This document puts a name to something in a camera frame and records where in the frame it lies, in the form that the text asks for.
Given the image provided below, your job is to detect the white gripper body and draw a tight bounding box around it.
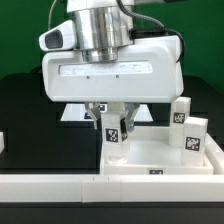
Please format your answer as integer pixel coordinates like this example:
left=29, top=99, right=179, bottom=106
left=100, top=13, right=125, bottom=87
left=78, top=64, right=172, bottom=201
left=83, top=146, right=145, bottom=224
left=39, top=20, right=183, bottom=103

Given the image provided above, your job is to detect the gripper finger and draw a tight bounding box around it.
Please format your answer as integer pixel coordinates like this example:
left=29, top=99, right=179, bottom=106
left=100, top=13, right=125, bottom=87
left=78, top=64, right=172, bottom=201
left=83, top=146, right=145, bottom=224
left=120, top=103, right=140, bottom=133
left=84, top=102, right=101, bottom=130

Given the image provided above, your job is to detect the white square tabletop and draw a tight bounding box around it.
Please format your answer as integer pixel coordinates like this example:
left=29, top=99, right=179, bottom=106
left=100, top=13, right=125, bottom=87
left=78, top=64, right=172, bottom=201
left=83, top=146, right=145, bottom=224
left=100, top=126, right=224, bottom=175

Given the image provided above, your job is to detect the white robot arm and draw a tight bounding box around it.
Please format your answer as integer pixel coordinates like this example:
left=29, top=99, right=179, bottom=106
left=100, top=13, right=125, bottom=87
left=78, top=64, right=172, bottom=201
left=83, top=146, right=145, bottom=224
left=39, top=0, right=185, bottom=132

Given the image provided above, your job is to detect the white marker base sheet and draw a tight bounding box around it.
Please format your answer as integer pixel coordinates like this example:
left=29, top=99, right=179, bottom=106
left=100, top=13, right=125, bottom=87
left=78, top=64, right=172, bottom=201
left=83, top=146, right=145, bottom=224
left=61, top=103, right=153, bottom=122

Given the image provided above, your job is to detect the white front fence bar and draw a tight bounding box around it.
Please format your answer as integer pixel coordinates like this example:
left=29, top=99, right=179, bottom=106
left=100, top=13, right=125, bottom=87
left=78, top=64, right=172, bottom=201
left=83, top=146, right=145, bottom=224
left=0, top=174, right=224, bottom=203

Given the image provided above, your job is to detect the white left fence piece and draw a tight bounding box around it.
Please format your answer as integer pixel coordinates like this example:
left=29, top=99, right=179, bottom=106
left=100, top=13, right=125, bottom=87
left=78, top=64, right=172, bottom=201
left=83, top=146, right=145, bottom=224
left=0, top=132, right=5, bottom=154

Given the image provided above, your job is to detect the white cable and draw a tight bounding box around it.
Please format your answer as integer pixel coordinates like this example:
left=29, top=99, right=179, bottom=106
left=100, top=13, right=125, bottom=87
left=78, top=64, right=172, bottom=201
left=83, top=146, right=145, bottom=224
left=47, top=0, right=61, bottom=31

